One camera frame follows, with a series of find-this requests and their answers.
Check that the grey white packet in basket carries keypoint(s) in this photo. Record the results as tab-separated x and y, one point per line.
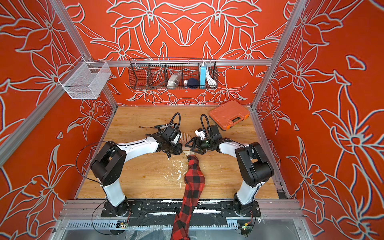
174	80

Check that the red black plaid sleeve forearm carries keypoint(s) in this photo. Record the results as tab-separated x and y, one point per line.
195	183

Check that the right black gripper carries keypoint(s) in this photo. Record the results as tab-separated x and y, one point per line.
196	140

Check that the black wire mesh basket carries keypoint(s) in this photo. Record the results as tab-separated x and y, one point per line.
148	74

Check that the dark blue round object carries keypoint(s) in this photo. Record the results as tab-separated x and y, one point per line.
193	83

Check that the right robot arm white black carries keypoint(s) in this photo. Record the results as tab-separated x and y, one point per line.
253	162

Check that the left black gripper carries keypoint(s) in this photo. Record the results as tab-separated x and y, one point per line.
179	150

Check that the orange plastic tool case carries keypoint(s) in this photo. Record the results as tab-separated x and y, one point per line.
229	114

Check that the light blue box in basket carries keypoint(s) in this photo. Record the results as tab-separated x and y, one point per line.
203	72

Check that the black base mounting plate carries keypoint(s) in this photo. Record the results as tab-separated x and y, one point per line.
163	207

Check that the clear plastic wall bin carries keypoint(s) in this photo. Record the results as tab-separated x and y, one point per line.
85	81

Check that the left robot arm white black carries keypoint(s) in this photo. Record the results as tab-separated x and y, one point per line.
108	164

